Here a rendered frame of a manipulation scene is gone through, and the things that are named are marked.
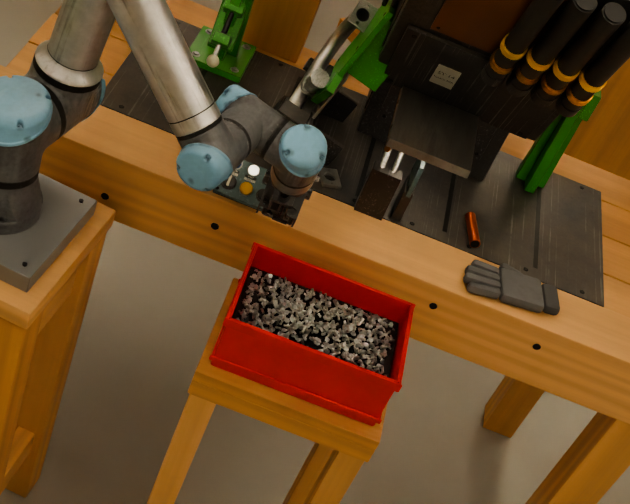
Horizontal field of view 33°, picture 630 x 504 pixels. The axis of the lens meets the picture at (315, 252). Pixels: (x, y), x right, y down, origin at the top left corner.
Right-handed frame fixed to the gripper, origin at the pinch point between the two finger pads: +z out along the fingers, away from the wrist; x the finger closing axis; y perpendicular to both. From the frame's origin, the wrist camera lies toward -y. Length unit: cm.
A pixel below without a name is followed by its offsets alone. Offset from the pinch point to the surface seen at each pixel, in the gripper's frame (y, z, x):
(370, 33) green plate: -33.6, -8.9, 3.9
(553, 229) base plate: -24, 23, 57
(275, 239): 5.9, 7.1, 1.8
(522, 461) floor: 11, 108, 93
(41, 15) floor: -89, 179, -104
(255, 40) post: -46, 39, -19
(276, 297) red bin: 18.9, -3.8, 5.5
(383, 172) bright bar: -13.2, 2.2, 16.3
